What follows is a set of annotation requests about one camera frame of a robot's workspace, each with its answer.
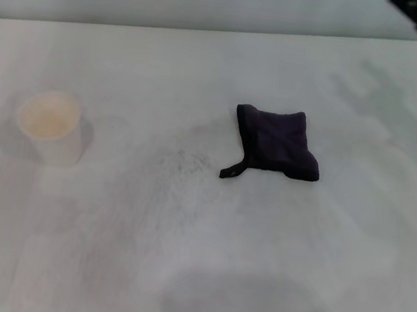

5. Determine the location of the dark purple rag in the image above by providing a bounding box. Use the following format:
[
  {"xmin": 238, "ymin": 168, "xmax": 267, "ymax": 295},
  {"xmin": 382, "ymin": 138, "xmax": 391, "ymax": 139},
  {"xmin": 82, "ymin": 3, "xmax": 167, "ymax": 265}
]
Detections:
[{"xmin": 218, "ymin": 101, "xmax": 329, "ymax": 192}]

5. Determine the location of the white paper cup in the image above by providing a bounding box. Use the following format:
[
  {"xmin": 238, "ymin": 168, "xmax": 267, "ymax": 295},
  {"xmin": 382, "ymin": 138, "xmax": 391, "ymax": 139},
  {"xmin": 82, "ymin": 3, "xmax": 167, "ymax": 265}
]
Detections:
[{"xmin": 11, "ymin": 86, "xmax": 90, "ymax": 170}]

